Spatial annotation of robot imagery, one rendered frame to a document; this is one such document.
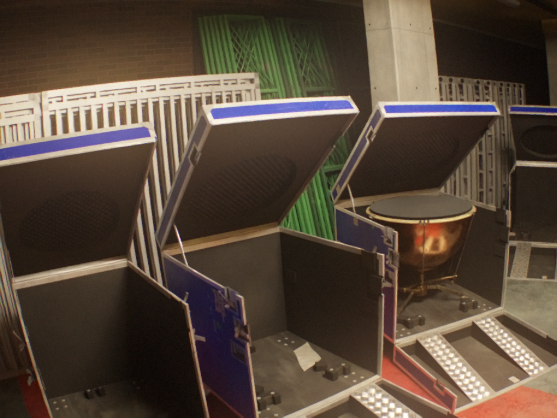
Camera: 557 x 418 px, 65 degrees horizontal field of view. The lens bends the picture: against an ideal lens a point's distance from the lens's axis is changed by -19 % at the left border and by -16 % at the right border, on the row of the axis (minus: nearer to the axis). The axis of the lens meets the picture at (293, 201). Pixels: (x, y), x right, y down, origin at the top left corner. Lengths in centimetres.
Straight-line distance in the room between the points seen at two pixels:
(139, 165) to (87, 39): 290
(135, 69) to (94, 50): 52
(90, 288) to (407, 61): 324
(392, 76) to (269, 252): 192
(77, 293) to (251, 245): 125
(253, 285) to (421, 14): 293
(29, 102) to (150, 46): 200
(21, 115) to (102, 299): 154
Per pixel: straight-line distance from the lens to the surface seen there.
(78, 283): 299
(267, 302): 359
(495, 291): 408
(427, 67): 485
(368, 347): 308
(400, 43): 454
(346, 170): 382
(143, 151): 233
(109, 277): 303
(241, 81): 451
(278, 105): 251
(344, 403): 295
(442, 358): 340
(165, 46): 542
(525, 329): 387
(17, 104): 374
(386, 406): 288
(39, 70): 496
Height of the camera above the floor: 177
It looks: 11 degrees down
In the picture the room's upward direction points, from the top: 4 degrees counter-clockwise
